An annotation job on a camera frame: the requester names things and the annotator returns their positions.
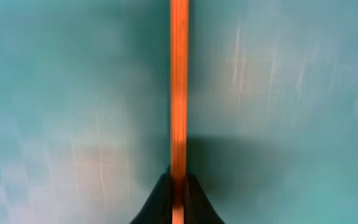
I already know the wooden chopstick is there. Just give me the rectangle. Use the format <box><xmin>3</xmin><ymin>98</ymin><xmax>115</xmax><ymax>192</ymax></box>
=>
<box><xmin>170</xmin><ymin>0</ymin><xmax>189</xmax><ymax>224</ymax></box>

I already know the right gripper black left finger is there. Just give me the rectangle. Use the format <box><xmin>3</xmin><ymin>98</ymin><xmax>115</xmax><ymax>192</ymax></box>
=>
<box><xmin>131</xmin><ymin>166</ymin><xmax>172</xmax><ymax>224</ymax></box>

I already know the teal serving tray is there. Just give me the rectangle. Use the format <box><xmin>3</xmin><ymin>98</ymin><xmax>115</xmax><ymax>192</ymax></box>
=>
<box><xmin>0</xmin><ymin>0</ymin><xmax>358</xmax><ymax>223</ymax></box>

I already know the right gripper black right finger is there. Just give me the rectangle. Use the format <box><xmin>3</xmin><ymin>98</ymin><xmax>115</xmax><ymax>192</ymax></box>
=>
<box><xmin>183</xmin><ymin>174</ymin><xmax>224</xmax><ymax>224</ymax></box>

